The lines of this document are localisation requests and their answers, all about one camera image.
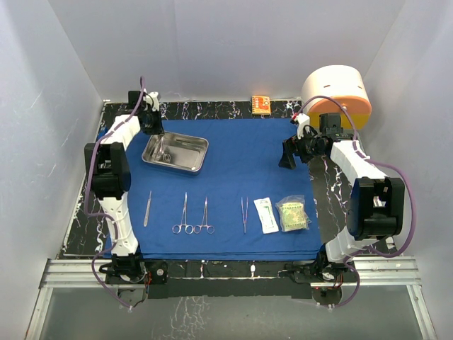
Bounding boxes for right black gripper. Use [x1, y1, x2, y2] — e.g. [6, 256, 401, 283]
[279, 126, 325, 169]

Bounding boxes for steel ring-handle scissors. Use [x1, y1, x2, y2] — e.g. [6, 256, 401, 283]
[154, 134, 171, 164]
[194, 198, 214, 234]

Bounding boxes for metal instrument tray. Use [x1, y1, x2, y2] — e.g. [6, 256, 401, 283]
[142, 132, 209, 175]

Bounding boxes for green suture packet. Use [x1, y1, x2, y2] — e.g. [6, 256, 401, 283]
[275, 195, 311, 232]

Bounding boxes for blue surgical drape cloth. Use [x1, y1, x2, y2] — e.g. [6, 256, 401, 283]
[126, 118, 321, 261]

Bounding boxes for white packet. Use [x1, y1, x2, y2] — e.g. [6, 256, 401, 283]
[254, 198, 279, 234]

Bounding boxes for steel forceps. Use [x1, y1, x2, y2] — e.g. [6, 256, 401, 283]
[241, 198, 248, 234]

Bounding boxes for steel scalpel handle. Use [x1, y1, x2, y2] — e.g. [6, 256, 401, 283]
[143, 191, 152, 227]

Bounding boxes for pink cylindrical tissue phantom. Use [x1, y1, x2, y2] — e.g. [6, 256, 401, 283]
[301, 65, 372, 130]

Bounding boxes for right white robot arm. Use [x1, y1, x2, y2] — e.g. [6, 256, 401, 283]
[279, 113, 406, 281]

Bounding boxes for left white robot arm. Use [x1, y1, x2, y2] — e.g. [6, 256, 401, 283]
[84, 90, 164, 257]

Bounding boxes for small blue plastic clip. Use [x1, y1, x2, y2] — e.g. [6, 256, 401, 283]
[96, 128, 107, 140]

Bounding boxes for small orange circuit board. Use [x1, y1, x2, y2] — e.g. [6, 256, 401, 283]
[251, 96, 272, 115]

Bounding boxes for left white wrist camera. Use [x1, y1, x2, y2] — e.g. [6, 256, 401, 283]
[146, 91, 160, 112]

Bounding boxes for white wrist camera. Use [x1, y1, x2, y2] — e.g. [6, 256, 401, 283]
[146, 91, 160, 112]
[290, 113, 310, 139]

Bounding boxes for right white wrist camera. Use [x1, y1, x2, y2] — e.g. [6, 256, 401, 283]
[290, 113, 310, 139]

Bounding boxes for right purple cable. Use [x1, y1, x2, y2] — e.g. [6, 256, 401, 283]
[292, 94, 417, 309]

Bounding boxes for aluminium frame extrusion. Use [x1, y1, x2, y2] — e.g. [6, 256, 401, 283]
[26, 256, 437, 339]

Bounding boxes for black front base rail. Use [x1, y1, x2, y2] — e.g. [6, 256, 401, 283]
[141, 258, 359, 300]

